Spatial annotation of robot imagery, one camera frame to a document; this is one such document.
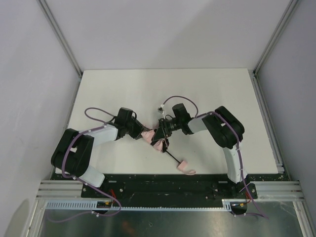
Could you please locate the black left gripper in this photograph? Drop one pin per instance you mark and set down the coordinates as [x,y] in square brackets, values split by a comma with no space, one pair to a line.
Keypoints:
[138,130]

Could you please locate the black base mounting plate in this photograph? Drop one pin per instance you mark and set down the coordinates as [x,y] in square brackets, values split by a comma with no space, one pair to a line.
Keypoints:
[181,190]

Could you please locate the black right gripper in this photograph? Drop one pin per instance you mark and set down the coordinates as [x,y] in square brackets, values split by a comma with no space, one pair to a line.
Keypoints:
[161,129]

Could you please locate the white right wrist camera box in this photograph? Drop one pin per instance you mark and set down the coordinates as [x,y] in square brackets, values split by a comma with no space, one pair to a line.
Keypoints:
[161,110]

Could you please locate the aluminium corner post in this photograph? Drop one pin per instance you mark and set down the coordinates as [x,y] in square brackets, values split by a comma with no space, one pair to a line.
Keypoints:
[60,36]
[281,26]

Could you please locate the pink and black folding umbrella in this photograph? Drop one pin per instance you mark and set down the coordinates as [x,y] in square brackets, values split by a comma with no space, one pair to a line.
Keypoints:
[181,165]

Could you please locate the grey slotted cable duct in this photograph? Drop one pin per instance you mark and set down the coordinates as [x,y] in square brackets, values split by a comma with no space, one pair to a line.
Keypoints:
[100,205]

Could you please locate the aluminium frame rail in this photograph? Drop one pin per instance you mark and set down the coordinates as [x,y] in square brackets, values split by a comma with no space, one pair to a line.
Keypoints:
[279,190]

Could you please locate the right aluminium corner post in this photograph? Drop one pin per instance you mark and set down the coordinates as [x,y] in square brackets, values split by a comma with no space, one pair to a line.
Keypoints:
[281,26]

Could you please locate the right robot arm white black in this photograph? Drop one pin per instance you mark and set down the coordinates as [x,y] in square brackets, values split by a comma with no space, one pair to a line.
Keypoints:
[226,130]

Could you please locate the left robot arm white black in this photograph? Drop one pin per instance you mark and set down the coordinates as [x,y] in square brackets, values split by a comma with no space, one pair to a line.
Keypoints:
[73,152]

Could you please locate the left aluminium corner post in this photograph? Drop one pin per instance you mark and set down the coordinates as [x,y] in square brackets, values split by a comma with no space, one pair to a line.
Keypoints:
[60,36]

